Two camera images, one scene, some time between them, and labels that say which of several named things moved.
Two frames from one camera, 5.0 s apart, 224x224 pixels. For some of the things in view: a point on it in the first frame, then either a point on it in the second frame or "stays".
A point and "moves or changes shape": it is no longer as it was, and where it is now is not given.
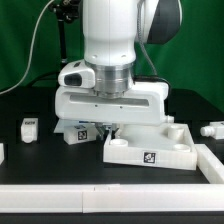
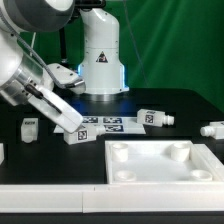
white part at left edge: x=1 y=152 stays
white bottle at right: x=214 y=129 stays
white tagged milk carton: x=80 y=133 stays
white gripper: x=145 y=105 -> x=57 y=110
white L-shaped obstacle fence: x=115 y=198 stays
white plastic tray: x=167 y=145 moves or changes shape
